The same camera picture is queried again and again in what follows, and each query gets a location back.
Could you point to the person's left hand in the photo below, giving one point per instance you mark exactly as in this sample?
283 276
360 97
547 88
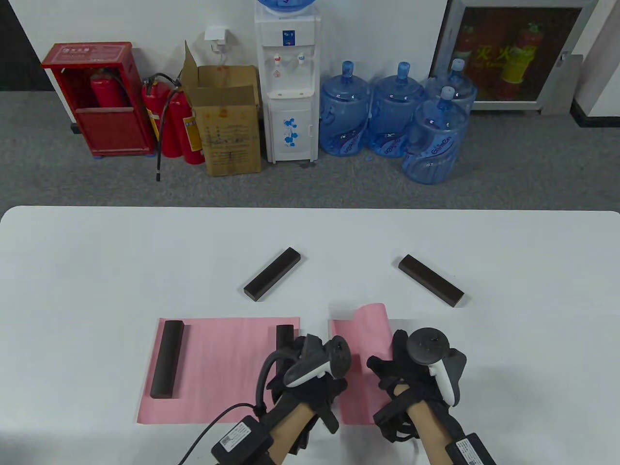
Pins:
310 395

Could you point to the person's right hand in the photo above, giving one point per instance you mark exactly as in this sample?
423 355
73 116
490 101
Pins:
387 370

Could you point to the pink paper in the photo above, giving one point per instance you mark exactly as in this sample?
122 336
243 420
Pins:
368 329
223 368

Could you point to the dark wooden paperweight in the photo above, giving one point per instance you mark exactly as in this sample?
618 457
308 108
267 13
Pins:
167 358
272 274
431 280
285 334

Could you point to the person's right forearm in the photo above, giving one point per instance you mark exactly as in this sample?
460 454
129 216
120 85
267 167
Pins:
431 426

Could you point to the person's left forearm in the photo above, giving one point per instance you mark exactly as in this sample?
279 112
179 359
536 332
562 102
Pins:
290 431

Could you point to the grey white tracking controller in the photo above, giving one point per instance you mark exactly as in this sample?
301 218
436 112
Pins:
310 370
426 346

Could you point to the blue water jug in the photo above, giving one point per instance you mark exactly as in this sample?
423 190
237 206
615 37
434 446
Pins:
286 6
433 145
344 116
395 116
457 85

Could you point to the open cardboard box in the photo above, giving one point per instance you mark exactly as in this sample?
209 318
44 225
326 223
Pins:
230 135

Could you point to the red fire extinguisher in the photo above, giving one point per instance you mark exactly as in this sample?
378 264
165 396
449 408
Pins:
167 135
109 92
191 131

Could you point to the white water dispenser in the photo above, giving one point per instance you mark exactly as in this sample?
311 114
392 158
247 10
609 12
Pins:
289 97

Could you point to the red fire extinguisher cabinet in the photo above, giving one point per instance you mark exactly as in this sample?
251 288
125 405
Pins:
114 131

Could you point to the black door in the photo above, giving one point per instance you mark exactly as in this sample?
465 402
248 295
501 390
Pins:
19 43

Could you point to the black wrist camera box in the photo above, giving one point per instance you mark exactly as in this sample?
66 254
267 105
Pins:
472 450
242 438

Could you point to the white wall socket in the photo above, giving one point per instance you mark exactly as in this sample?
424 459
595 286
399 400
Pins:
215 36

